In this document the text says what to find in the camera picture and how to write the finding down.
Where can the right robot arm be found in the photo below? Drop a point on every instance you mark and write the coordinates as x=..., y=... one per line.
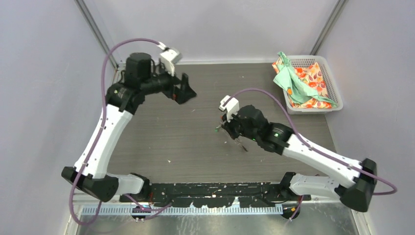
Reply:
x=347, y=180

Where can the white plastic basket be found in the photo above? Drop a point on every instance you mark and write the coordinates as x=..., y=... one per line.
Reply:
x=303, y=61

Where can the red handled metal keyring holder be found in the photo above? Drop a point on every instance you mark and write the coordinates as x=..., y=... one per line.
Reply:
x=238, y=141

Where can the aluminium rail frame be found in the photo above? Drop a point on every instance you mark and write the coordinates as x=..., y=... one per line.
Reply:
x=106, y=188

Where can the green cloth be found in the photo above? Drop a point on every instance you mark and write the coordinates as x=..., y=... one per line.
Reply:
x=291, y=84

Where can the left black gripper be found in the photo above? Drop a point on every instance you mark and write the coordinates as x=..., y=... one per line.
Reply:
x=183, y=94

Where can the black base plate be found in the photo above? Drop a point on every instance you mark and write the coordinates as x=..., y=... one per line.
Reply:
x=212, y=195

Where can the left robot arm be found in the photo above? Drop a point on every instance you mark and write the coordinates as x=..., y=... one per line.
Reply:
x=140, y=77

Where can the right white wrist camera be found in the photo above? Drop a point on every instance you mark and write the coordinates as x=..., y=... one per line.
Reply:
x=228, y=106

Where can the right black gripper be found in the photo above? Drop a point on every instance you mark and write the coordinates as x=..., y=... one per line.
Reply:
x=228, y=126

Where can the white slotted cable duct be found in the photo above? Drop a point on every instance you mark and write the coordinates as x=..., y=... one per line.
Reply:
x=234, y=209

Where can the orange patterned cloth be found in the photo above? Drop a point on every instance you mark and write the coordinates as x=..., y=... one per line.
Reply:
x=311, y=77

